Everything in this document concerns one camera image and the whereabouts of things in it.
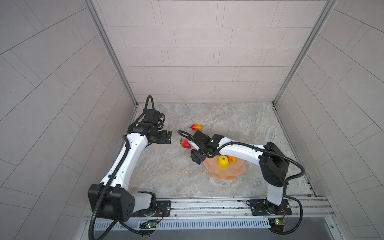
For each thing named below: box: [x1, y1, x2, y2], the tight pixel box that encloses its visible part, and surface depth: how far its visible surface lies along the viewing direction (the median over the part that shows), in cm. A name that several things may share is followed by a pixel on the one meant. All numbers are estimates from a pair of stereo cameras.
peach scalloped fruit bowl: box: [203, 155, 247, 181], surface depth 83 cm
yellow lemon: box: [218, 155, 229, 169], surface depth 84 cm
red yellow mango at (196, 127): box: [191, 124, 203, 131], surface depth 101 cm
